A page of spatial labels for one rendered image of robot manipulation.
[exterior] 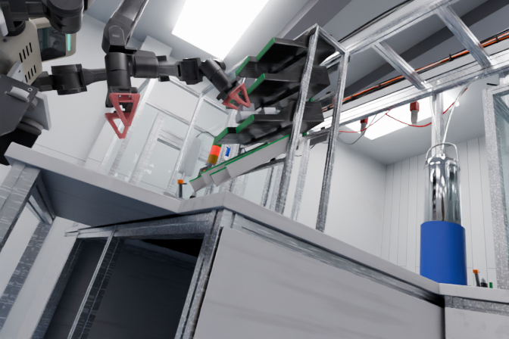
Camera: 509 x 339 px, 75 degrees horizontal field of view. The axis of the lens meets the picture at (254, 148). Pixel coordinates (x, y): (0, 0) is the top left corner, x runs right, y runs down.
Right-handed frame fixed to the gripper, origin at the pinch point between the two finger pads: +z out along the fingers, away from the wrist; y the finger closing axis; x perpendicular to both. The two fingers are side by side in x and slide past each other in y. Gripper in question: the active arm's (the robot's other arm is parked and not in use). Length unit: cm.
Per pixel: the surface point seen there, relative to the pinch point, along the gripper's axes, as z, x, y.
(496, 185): 70, -26, -35
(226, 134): 2.5, 8.5, 6.9
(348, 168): 168, -241, 276
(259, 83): -2.6, -7.6, -4.6
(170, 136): -22, -27, 147
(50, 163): -17, 56, -22
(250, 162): 12.7, 17.7, -9.6
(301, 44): -3.0, -31.9, -7.4
